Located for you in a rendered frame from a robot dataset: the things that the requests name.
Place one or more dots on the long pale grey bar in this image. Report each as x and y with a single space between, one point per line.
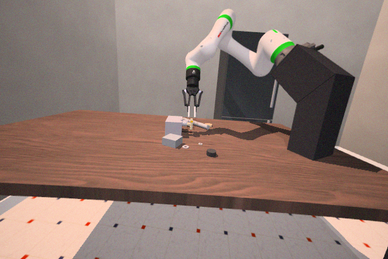
199 124

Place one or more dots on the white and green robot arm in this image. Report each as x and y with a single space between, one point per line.
272 47

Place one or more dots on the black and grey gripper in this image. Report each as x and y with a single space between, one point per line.
192 89

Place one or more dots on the dark grey short cylinder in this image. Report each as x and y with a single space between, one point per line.
211 152

